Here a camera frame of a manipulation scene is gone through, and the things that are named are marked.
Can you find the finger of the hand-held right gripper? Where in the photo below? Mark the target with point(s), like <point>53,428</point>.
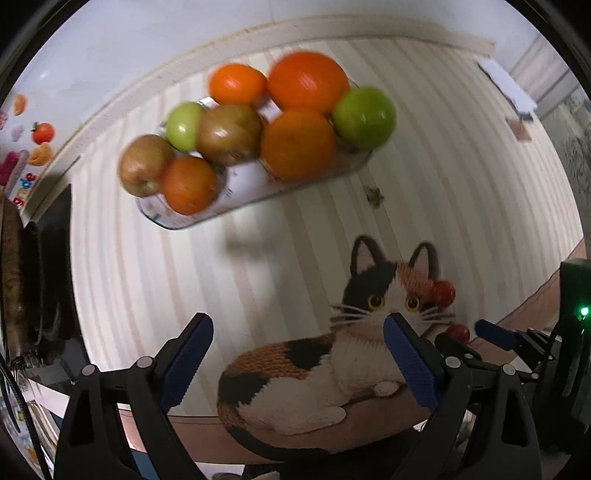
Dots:
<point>496,334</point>
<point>459,347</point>

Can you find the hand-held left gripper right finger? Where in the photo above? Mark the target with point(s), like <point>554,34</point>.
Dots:
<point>413,364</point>

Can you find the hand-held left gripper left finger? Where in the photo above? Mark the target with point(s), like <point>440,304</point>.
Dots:
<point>184,364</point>

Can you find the clear glass fruit tray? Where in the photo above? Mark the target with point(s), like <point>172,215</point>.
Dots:
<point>249,184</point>

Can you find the brown red apple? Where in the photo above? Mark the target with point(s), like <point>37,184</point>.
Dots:
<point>228,134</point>
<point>141,164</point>

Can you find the small green apple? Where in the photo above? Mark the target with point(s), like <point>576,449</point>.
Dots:
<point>182,127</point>

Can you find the large green apple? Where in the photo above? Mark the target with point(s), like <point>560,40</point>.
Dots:
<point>364,117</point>

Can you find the small orange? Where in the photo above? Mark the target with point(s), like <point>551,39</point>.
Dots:
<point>238,83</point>
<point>298,143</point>

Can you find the large orange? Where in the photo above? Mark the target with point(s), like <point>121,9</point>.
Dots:
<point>307,81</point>

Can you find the red cherry tomato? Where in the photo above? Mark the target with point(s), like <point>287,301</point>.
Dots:
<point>459,331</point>
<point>443,291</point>

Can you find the striped cat print tablecloth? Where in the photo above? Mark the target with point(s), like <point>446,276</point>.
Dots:
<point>138,277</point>

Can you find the black glass cooktop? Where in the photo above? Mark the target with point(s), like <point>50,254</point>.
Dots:
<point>55,258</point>

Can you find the small brown card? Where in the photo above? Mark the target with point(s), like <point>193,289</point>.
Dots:
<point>519,130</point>

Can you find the white folded paper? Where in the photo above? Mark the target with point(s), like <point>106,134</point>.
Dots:
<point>505,81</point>

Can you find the group of colourful wall stickers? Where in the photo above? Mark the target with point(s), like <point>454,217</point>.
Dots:
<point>42,133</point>

